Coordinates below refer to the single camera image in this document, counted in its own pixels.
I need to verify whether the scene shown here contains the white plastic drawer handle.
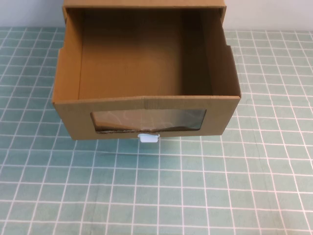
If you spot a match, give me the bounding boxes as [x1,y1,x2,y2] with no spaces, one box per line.
[137,133,160,143]

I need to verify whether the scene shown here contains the brown cardboard box shell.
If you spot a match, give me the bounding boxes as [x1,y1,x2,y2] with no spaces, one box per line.
[62,0,228,26]

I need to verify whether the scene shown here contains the cardboard drawer with window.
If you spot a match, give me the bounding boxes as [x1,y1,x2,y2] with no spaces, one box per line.
[51,7,243,141]

